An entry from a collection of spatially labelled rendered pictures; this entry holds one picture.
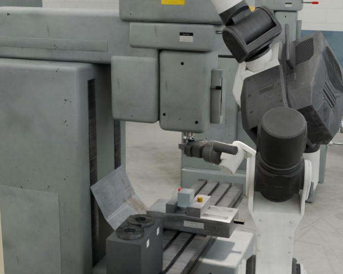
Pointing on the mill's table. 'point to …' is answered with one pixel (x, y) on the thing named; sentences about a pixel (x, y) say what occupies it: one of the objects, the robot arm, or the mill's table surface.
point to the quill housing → (185, 89)
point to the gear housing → (176, 36)
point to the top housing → (171, 11)
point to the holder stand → (135, 246)
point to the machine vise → (168, 206)
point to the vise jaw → (196, 209)
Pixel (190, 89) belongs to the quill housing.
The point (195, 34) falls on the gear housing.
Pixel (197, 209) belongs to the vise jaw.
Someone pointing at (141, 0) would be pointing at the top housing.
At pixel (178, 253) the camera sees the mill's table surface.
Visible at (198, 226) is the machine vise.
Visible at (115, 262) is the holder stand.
